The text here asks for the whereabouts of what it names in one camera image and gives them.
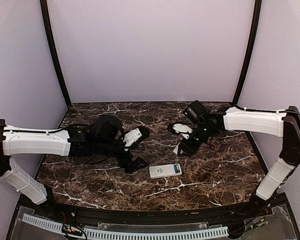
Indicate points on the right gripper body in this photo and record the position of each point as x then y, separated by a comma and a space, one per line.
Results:
195, 145

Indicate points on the right black frame post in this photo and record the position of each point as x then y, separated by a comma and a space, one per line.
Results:
249, 51

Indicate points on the white cable duct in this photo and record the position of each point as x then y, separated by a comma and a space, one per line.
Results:
88, 233

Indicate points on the black frame post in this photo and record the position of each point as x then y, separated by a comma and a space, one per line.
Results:
249, 51
53, 52

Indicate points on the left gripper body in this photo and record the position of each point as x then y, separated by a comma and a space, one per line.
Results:
123, 162

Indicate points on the black front rail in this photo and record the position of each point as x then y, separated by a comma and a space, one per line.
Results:
234, 214

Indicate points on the left black frame post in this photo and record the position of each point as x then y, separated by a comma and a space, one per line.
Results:
53, 52

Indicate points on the white remote control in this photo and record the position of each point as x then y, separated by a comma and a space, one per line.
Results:
162, 171

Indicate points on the white battery cover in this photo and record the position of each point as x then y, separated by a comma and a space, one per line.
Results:
175, 151

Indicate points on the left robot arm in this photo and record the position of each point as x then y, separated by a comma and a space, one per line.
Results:
105, 137

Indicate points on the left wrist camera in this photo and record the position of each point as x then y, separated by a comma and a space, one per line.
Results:
134, 137

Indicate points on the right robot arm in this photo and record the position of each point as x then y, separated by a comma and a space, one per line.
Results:
284, 124

